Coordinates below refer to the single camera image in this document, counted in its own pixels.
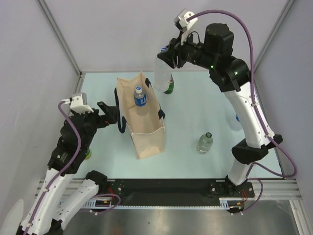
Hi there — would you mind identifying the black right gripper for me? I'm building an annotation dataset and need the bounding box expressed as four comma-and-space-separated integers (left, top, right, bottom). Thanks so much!
157, 30, 217, 71

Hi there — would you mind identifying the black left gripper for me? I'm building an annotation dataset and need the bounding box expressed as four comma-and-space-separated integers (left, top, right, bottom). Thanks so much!
71, 101, 118, 149

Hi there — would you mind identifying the clear unlabelled plastic water bottle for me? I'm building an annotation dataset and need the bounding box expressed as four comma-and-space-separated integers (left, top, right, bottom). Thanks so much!
154, 58, 172, 92

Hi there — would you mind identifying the blue label water bottle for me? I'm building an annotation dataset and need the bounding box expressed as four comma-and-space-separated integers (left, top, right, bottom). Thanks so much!
134, 86, 148, 116

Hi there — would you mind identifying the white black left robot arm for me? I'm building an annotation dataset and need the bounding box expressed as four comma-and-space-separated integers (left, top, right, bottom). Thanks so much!
16, 101, 119, 235

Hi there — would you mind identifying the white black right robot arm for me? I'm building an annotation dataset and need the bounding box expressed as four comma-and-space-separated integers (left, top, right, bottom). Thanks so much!
157, 23, 283, 196

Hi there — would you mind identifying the beige canvas tote bag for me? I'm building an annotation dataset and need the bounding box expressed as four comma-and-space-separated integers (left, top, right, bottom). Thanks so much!
114, 72, 166, 159

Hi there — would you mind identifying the green Perrier bottle back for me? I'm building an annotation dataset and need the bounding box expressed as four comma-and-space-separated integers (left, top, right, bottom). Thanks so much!
163, 74, 174, 94

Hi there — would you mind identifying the green bottle front left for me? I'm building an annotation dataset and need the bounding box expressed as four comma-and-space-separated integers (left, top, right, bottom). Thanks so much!
85, 149, 91, 160

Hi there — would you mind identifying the blue label bottle right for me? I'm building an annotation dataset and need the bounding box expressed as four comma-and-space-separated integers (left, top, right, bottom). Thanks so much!
229, 114, 242, 132

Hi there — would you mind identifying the clear glass bottle green cap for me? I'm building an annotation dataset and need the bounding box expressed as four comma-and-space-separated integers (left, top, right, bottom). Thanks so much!
197, 132, 213, 154

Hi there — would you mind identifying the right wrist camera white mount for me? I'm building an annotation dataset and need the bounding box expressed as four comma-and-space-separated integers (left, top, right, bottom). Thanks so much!
174, 9, 198, 45

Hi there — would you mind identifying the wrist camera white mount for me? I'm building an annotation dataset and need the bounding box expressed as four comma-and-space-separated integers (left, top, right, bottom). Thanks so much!
62, 93, 94, 114
174, 9, 198, 45

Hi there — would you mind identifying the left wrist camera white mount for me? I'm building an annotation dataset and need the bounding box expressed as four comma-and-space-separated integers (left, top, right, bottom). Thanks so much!
62, 93, 94, 114

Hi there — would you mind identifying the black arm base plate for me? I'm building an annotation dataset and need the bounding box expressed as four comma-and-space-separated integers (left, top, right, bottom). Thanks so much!
107, 179, 255, 206

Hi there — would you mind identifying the aluminium corner post left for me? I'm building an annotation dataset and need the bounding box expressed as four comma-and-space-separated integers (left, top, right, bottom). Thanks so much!
36, 0, 83, 76

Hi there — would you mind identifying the aluminium corner post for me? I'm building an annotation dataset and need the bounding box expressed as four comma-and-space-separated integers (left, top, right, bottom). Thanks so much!
254, 0, 296, 70
36, 0, 83, 76

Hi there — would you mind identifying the aluminium corner post right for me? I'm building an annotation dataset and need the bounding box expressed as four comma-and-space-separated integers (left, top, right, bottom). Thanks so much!
254, 0, 296, 70

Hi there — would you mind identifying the white slotted cable duct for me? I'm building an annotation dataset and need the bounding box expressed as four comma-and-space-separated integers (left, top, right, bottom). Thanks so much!
58, 197, 254, 209

